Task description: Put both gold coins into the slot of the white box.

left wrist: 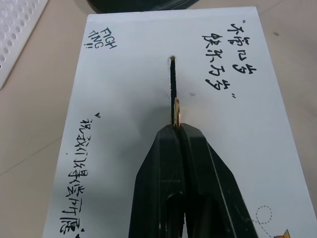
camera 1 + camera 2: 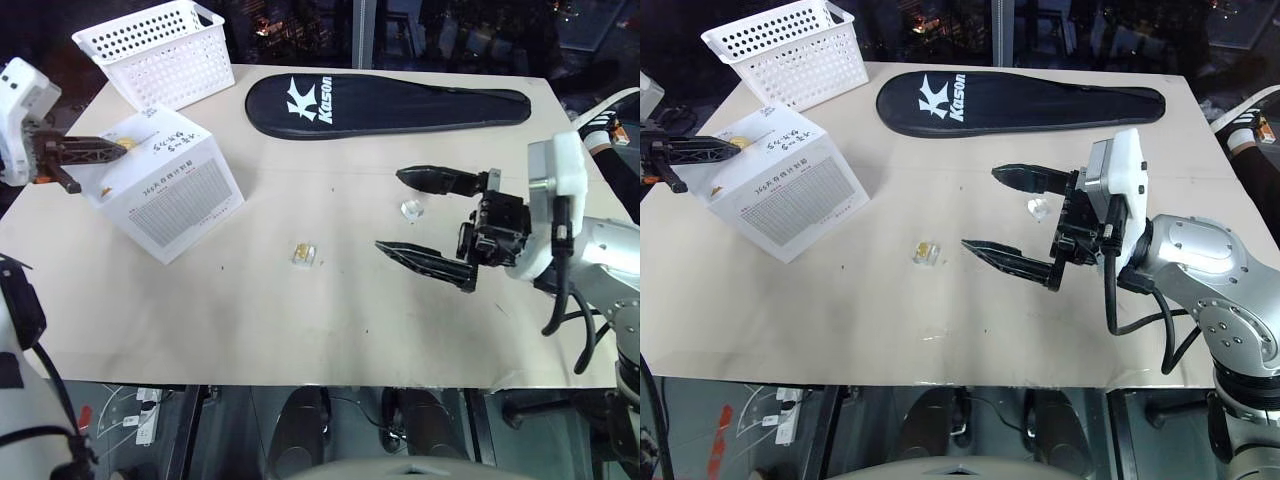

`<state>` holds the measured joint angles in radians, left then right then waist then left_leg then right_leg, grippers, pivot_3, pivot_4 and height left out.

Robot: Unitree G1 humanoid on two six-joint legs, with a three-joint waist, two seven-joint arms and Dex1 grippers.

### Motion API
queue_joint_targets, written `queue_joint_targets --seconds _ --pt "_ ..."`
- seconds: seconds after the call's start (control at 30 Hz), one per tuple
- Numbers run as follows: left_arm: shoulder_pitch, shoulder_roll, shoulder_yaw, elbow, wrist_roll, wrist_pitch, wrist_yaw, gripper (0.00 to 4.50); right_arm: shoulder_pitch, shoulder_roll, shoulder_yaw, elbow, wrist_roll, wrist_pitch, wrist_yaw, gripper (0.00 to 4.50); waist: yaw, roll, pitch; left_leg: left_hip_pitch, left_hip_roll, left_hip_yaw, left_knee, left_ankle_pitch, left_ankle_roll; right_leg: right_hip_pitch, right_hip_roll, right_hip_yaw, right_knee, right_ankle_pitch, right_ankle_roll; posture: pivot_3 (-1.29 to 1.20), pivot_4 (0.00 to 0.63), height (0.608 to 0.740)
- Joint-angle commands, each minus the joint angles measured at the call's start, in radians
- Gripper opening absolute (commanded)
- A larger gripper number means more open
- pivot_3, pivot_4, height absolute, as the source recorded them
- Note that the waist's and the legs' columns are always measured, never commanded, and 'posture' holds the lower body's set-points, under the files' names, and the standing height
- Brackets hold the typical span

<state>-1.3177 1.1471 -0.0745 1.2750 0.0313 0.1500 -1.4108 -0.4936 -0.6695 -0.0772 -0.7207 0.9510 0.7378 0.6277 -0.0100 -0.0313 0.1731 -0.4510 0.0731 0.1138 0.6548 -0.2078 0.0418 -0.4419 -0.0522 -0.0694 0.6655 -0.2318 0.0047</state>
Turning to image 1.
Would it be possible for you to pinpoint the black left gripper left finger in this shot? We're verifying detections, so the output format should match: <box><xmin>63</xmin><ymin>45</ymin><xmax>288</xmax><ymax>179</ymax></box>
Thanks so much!
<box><xmin>128</xmin><ymin>124</ymin><xmax>185</xmax><ymax>238</ymax></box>

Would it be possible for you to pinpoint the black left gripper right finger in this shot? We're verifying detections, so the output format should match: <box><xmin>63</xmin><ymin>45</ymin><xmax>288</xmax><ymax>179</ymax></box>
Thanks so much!
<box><xmin>178</xmin><ymin>122</ymin><xmax>260</xmax><ymax>238</ymax></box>

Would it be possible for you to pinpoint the gold coin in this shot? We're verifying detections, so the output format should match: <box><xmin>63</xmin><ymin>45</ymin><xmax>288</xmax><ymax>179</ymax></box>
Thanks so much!
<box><xmin>173</xmin><ymin>97</ymin><xmax>182</xmax><ymax>129</ymax></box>

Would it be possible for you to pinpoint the white box with handwriting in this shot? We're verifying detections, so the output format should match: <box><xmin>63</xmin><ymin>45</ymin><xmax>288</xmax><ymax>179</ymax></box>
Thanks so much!
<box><xmin>42</xmin><ymin>6</ymin><xmax>306</xmax><ymax>238</ymax></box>

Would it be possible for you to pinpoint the black round object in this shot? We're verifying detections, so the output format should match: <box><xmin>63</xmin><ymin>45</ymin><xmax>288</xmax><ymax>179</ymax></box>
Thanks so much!
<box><xmin>87</xmin><ymin>0</ymin><xmax>199</xmax><ymax>12</ymax></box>

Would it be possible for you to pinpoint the white perforated tray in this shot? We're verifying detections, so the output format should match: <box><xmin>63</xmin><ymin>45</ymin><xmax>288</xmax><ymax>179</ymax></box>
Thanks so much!
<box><xmin>0</xmin><ymin>0</ymin><xmax>51</xmax><ymax>89</ymax></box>

